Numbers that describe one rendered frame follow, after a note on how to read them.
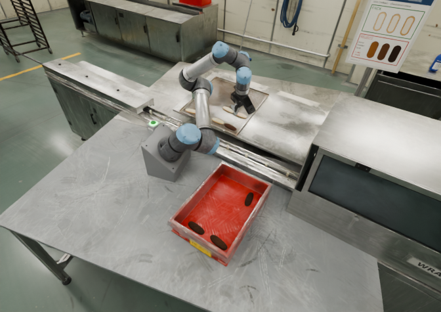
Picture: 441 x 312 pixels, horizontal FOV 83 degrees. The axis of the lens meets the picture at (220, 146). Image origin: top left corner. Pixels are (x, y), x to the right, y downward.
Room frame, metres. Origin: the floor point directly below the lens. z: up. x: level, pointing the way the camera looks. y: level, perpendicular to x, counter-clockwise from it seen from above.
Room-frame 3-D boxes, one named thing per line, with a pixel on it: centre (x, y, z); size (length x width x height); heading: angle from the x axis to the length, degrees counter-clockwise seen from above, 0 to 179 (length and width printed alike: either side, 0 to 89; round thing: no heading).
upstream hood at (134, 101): (1.93, 1.13, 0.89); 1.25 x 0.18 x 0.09; 59
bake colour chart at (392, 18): (1.63, -0.98, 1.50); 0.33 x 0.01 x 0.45; 64
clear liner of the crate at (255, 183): (0.74, -0.03, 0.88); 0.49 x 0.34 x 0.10; 150
